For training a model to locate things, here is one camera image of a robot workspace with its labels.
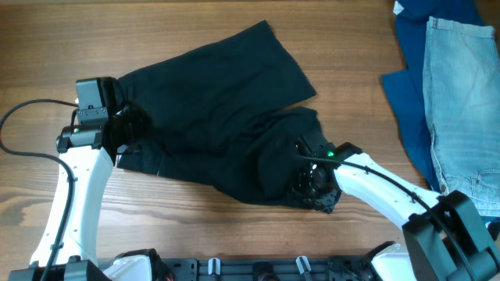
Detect light blue denim shorts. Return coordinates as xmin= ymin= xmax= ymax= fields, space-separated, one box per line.
xmin=423 ymin=17 xmax=499 ymax=217

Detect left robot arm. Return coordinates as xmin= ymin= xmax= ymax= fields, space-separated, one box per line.
xmin=9 ymin=101 xmax=165 ymax=280

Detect blue garment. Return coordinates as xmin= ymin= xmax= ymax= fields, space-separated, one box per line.
xmin=381 ymin=0 xmax=484 ymax=191

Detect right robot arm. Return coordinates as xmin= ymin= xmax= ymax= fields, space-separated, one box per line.
xmin=291 ymin=140 xmax=499 ymax=280

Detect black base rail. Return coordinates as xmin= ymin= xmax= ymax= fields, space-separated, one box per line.
xmin=164 ymin=256 xmax=380 ymax=281

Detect black shorts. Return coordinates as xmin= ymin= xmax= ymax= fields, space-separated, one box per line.
xmin=117 ymin=21 xmax=320 ymax=208

